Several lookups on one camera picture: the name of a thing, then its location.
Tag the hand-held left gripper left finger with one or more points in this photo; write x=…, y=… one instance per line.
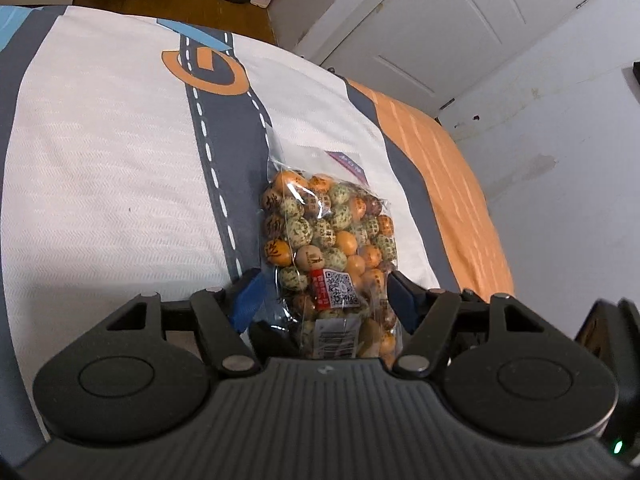
x=246, y=300

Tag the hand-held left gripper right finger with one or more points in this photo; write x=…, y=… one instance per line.
x=400, y=300

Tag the clear bag of printed candies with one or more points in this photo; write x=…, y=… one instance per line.
x=320, y=230

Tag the road print bed sheet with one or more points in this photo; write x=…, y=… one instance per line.
x=115, y=150

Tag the white panel door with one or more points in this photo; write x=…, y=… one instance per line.
x=450, y=20

